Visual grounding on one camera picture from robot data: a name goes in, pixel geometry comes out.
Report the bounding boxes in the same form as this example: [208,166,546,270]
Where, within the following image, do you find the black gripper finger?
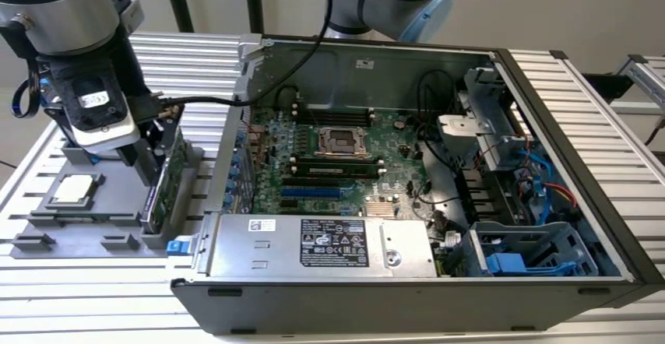
[138,102,184,158]
[118,143,140,168]

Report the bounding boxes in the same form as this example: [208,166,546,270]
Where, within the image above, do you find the green graphics card black cooler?
[140,125,204,240]

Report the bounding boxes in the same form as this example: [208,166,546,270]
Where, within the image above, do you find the grey plastic parts rack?
[9,141,218,259]

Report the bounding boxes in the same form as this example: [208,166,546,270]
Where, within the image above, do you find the silver CPU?
[51,174,100,204]

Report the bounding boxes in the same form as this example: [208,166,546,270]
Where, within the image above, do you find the black metal stand pole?
[243,0,264,36]
[159,0,196,33]

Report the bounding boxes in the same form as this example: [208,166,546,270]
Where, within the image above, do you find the blue expansion slot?
[283,187,342,199]

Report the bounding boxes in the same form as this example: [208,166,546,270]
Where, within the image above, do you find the green RAM stick with label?
[294,164,383,177]

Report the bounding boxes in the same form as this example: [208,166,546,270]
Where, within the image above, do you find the CPU socket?
[311,125,371,160]

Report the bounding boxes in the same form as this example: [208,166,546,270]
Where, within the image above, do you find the grey power supply unit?
[204,213,438,279]

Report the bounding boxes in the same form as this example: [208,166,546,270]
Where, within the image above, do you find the green motherboard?
[243,108,433,220]

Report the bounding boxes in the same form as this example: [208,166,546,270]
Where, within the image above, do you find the small silver heatsink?
[366,202,399,219]

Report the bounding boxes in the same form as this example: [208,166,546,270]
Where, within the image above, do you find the open grey PC case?
[170,32,665,336]

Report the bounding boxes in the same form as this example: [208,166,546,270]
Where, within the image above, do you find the grey metal optical drive bay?
[454,66,537,172]

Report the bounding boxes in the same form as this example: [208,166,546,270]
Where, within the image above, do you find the grey metal disk bay cage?
[446,220,598,279]

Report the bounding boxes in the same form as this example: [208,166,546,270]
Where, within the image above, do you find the empty blue disk carrier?
[485,252,581,279]

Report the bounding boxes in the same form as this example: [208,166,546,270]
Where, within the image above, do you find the slatted aluminium side table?
[606,54,665,127]

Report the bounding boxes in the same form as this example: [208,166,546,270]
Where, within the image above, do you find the black cable with blue plug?
[11,67,56,120]

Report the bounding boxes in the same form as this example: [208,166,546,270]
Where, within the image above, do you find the silver metal bracket with hole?
[438,112,494,142]

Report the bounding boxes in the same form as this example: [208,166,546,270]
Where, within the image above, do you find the red and yellow wires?
[547,182,580,209]

